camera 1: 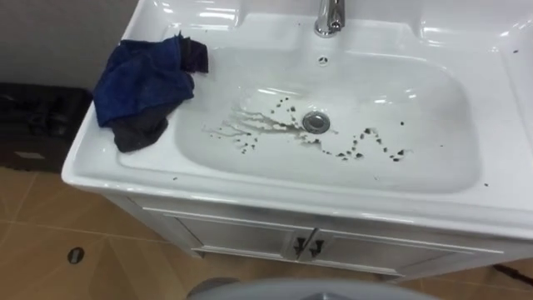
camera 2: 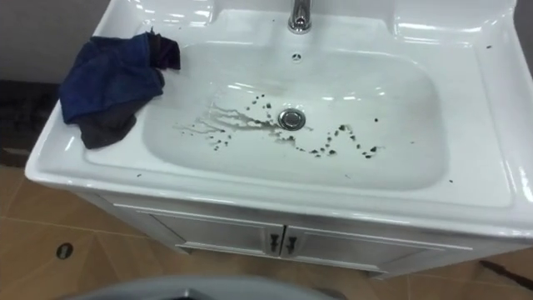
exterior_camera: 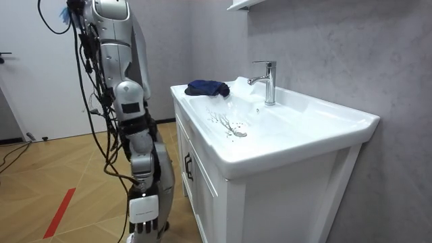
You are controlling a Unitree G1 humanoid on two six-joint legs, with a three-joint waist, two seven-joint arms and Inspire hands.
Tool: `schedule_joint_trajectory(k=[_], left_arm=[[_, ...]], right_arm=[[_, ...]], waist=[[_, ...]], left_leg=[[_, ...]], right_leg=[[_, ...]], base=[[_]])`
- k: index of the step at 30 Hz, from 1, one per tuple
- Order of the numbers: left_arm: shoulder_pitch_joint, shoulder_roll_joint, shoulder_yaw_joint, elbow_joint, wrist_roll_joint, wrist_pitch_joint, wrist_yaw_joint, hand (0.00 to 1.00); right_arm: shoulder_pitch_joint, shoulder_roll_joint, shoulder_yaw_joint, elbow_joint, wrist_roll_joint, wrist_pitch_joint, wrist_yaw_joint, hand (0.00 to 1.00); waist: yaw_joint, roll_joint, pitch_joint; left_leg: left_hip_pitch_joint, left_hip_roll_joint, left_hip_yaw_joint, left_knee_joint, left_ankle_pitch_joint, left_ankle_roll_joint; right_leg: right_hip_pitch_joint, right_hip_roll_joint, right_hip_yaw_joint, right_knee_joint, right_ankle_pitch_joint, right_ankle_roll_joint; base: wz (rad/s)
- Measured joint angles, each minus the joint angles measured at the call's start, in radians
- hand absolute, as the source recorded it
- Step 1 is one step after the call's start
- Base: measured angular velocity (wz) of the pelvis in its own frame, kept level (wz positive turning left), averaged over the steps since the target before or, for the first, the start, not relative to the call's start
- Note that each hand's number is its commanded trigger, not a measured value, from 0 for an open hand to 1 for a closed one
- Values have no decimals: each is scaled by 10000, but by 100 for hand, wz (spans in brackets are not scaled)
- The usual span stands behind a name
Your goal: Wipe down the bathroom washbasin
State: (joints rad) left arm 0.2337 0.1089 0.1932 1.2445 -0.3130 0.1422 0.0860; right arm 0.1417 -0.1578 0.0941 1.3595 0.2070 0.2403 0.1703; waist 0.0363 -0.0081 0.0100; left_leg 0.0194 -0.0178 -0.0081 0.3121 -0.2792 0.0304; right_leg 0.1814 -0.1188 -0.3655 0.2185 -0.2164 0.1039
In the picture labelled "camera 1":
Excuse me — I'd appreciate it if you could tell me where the chrome sink drain plug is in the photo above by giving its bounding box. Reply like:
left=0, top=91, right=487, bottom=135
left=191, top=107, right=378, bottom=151
left=301, top=110, right=331, bottom=135

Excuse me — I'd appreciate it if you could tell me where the blue and grey cloth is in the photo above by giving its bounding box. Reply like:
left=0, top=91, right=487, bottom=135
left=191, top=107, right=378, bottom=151
left=92, top=32, right=210, bottom=153

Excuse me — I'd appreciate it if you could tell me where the robot body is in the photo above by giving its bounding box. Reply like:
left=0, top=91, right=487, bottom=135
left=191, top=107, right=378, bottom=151
left=186, top=277, right=442, bottom=300

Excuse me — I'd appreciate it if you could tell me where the chrome faucet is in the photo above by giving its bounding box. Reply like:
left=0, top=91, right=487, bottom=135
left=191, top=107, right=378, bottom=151
left=313, top=0, right=346, bottom=39

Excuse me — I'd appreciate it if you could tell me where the white sink vanity cabinet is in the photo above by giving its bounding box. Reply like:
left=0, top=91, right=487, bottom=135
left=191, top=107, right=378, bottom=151
left=61, top=0, right=533, bottom=284

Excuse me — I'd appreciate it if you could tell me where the round floor drain cover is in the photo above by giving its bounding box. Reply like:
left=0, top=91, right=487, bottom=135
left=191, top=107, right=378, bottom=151
left=67, top=246, right=86, bottom=265

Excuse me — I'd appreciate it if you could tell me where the black storage case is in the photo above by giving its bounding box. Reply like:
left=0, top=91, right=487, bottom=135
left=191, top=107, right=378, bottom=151
left=0, top=82, right=93, bottom=174

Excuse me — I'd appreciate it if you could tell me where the black floor cable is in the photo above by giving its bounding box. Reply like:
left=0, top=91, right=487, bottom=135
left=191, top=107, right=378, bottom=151
left=493, top=262, right=533, bottom=288

